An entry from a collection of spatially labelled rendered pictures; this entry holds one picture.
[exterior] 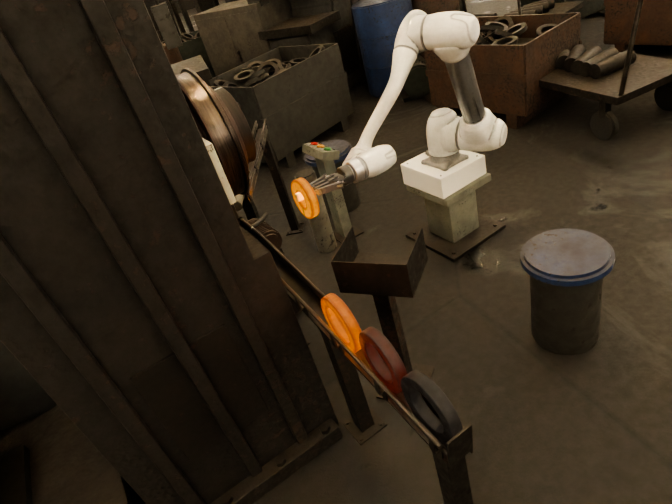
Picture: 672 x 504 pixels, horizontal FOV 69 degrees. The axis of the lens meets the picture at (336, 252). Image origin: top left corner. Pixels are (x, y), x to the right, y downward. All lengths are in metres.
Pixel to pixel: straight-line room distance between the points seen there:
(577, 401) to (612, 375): 0.18
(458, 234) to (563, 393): 1.09
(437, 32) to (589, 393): 1.46
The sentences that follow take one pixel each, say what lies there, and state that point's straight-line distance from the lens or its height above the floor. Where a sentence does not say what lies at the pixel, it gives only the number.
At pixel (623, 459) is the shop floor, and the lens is 1.96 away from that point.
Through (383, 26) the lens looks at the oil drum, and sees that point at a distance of 5.11.
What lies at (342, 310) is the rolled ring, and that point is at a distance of 1.34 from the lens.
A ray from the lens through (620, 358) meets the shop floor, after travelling 2.22.
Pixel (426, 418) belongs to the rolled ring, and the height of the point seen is 0.60.
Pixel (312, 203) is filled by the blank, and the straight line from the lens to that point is 1.75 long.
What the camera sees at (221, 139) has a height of 1.16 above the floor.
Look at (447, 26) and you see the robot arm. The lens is 2.06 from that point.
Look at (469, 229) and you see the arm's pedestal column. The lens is 2.84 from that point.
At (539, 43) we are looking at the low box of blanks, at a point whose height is 0.58.
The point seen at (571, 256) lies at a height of 0.43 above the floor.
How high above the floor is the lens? 1.64
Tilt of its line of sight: 33 degrees down
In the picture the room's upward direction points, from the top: 17 degrees counter-clockwise
